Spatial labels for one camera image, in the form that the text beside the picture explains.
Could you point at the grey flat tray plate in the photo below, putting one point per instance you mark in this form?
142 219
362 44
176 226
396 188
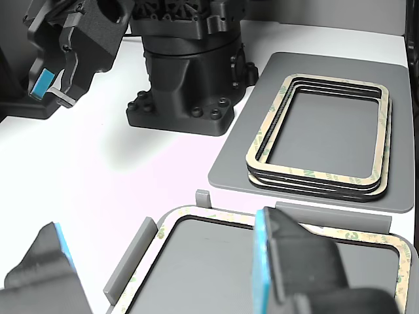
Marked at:
235 157

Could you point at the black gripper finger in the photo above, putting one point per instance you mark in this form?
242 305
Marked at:
39 261
294 261

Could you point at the grey holder plate with ridges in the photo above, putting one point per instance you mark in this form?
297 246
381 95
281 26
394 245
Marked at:
212 261

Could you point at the dark enclosure side panel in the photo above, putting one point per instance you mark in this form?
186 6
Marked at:
413 49

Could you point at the tan rectangular frame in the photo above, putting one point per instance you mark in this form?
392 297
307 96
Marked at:
294 180
294 170
294 187
222 216

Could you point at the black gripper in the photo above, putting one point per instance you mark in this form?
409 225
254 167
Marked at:
95 42

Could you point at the black stand foot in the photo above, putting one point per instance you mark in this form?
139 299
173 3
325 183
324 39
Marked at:
16 109

